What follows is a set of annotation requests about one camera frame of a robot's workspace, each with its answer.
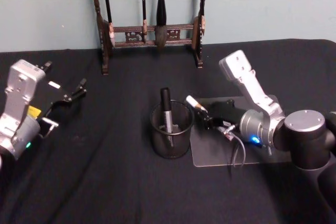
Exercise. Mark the black mesh pen cup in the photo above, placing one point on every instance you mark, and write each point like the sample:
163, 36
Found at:
170, 140

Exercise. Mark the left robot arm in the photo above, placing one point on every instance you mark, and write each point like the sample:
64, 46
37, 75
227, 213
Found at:
18, 90

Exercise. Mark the black table cloth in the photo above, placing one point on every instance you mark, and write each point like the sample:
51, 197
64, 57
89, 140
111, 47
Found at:
110, 187

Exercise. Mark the clear plastic board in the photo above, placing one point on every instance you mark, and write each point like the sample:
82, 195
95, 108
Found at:
210, 150

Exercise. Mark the grey marker with black cap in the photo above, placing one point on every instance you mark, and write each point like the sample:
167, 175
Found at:
168, 119

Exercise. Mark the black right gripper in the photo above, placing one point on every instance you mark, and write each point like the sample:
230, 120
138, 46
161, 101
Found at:
227, 112

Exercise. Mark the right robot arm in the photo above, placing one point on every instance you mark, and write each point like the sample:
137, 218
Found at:
302, 129

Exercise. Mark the dark wooden brush rack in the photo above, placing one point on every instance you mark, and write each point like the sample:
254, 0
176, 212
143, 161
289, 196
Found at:
178, 27

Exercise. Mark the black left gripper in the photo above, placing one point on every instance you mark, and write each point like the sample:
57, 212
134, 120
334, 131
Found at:
50, 93

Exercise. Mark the large black calligraphy brush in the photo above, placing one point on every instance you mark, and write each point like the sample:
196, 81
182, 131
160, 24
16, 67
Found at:
161, 11

